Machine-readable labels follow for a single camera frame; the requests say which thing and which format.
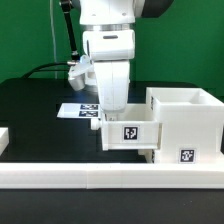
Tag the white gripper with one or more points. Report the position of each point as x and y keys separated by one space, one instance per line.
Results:
x=82 y=76

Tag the white drawer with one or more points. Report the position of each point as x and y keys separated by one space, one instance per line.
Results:
x=148 y=154
x=134 y=129

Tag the white drawer cabinet box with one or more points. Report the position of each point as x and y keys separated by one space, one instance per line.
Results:
x=191 y=124

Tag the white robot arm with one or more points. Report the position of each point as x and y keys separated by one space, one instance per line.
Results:
x=109 y=45

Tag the white L-shaped fence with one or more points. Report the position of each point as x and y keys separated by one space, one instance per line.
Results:
x=111 y=175

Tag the white marker base plate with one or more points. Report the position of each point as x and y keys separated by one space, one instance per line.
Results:
x=79 y=111

